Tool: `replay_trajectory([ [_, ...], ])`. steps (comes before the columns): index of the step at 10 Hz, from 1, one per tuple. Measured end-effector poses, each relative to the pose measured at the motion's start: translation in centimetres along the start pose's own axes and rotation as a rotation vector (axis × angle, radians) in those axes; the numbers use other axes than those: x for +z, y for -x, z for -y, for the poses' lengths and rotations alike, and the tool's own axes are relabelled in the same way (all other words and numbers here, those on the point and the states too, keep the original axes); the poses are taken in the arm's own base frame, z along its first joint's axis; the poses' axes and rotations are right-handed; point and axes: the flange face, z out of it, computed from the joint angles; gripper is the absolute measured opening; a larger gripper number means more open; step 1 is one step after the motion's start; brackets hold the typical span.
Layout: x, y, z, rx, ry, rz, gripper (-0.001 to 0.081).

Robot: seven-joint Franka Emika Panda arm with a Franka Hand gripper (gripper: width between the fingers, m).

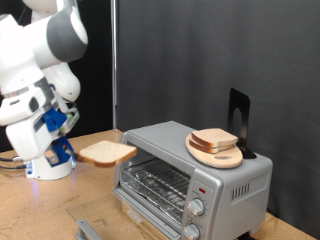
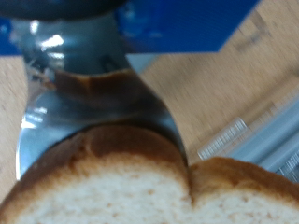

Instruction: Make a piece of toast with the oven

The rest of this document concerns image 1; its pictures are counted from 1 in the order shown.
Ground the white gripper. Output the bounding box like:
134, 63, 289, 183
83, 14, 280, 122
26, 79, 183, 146
5, 114, 61, 165

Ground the white bread slice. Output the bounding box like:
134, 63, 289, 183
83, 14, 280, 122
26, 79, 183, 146
78, 139, 138, 168
188, 138, 235, 155
190, 128, 240, 149

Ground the glass oven door with handle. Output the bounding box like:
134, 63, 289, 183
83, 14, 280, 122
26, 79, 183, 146
65, 190, 183, 240

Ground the wooden crate under oven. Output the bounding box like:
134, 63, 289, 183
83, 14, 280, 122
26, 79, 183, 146
121, 201, 171, 240

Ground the silver oven knob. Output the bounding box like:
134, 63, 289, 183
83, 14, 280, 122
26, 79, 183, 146
182, 223, 201, 240
187, 198, 206, 217

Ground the silver toaster oven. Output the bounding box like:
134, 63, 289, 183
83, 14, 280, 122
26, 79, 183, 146
113, 120, 274, 240

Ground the black curtain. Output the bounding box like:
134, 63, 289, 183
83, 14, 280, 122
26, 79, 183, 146
0, 0, 116, 153

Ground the vertical metal pole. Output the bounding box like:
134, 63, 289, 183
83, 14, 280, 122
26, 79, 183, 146
110, 0, 118, 130

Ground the aluminium foil sheet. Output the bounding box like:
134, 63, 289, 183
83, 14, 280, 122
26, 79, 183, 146
121, 176, 185, 223

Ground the oval wooden cutting board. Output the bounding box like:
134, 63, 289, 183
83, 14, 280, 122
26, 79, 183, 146
184, 137, 244, 170

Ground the grey backdrop cloth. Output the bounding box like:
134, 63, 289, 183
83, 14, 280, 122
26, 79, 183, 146
116, 0, 320, 239

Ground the black metal bookend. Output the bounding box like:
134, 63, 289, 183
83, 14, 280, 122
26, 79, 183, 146
227, 87, 258, 160

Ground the black base cable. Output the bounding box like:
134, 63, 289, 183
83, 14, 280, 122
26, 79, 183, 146
0, 163, 28, 171

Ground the cable with silver connector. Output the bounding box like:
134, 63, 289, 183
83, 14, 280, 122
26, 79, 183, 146
0, 155, 23, 164

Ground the wire oven rack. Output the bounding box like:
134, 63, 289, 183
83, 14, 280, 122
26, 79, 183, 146
121, 157, 192, 224

